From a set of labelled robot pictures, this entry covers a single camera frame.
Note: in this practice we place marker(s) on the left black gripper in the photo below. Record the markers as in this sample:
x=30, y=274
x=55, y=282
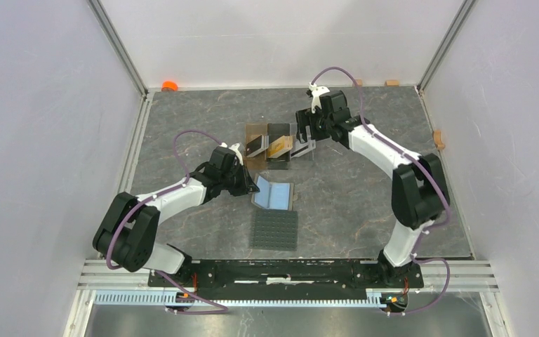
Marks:
x=247, y=186

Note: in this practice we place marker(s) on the white blue credit card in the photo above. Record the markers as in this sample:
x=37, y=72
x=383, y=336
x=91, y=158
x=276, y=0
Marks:
x=299, y=149

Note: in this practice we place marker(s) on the dark grey studded baseplate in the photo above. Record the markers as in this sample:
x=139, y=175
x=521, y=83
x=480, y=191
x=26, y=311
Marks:
x=275, y=230

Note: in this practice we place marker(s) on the orange round cap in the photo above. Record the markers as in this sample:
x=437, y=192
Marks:
x=169, y=86

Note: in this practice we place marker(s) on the clear card stand tray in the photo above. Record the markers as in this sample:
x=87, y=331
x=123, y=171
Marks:
x=304, y=161

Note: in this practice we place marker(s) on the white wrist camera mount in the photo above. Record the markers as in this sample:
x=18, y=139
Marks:
x=236, y=149
x=315, y=92

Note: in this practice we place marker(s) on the curved wooden piece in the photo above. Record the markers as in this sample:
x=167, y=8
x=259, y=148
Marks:
x=438, y=140

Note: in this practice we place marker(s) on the slotted cable duct strip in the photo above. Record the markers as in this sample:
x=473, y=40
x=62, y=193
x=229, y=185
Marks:
x=177, y=299

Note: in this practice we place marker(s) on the right small wooden block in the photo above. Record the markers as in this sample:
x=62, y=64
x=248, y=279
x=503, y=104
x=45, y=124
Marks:
x=392, y=82

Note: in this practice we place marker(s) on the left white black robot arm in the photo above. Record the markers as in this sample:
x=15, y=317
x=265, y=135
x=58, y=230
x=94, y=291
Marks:
x=127, y=234

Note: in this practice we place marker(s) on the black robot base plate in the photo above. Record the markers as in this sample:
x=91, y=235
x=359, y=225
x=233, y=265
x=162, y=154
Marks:
x=295, y=279

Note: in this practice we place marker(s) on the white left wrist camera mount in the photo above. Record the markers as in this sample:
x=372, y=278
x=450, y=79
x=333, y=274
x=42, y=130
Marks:
x=236, y=149

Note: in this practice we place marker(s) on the gold credit card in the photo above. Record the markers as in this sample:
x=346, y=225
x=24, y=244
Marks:
x=280, y=146

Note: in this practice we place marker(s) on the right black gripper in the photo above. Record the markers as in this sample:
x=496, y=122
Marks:
x=304, y=119

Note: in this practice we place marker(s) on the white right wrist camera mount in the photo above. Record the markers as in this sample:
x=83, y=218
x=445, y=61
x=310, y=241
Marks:
x=315, y=92

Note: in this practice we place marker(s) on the grey blue card holder wallet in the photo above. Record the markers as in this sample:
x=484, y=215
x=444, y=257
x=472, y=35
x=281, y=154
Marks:
x=273, y=195

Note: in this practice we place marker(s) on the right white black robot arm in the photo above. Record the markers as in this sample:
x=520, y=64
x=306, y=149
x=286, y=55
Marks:
x=419, y=191

